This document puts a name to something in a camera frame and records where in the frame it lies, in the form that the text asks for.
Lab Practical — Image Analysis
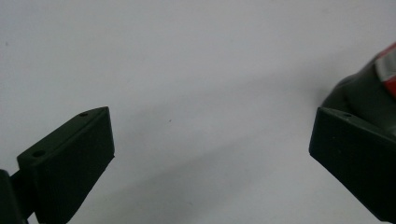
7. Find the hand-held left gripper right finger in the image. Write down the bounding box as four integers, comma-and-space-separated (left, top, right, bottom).
308, 106, 396, 224

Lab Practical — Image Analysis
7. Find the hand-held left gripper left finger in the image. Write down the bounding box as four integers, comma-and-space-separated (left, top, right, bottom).
11, 106, 116, 224

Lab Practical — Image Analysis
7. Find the dark cola bottle red label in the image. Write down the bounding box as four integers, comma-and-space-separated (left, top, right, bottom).
320, 41, 396, 138

